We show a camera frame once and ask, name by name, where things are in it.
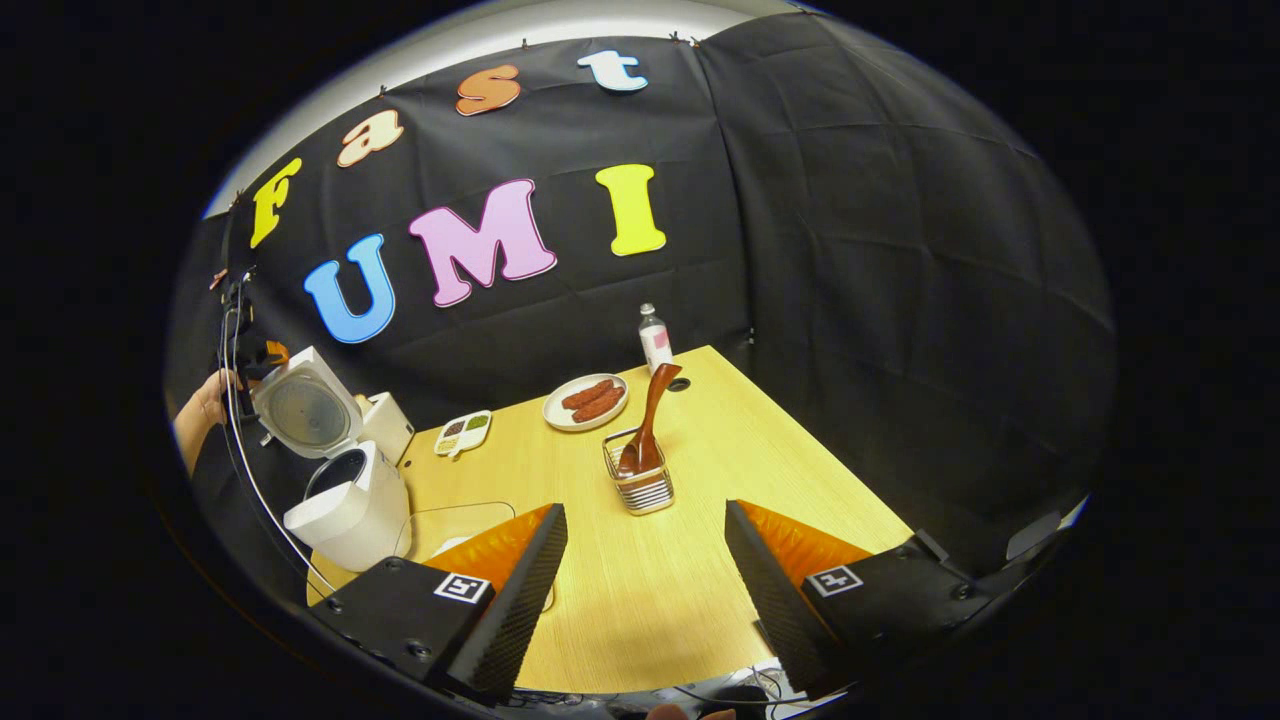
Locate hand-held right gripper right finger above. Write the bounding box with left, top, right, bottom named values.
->
left=724, top=499, right=1001, bottom=699

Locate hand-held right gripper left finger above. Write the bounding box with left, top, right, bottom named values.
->
left=310, top=503, right=569, bottom=701

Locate metal wire chopstick holder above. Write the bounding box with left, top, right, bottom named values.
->
left=602, top=428, right=676, bottom=517

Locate white rice cooker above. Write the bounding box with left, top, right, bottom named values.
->
left=250, top=346, right=414, bottom=574

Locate brown wooden spoon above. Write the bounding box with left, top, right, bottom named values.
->
left=617, top=362, right=684, bottom=476

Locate white toaster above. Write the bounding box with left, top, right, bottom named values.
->
left=358, top=391, right=416, bottom=466

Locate white divided dish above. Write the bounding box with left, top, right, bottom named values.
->
left=433, top=410, right=494, bottom=460

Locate white round plate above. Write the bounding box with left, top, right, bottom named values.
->
left=542, top=373, right=630, bottom=432

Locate clear bottle pink label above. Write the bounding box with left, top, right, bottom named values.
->
left=638, top=303, right=675, bottom=375

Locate black backdrop cloth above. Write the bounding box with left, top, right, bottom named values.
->
left=165, top=10, right=1118, bottom=601

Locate thin black cable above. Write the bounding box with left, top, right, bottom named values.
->
left=670, top=672, right=801, bottom=709

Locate thin grey cable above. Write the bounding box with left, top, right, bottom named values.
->
left=218, top=300, right=339, bottom=593

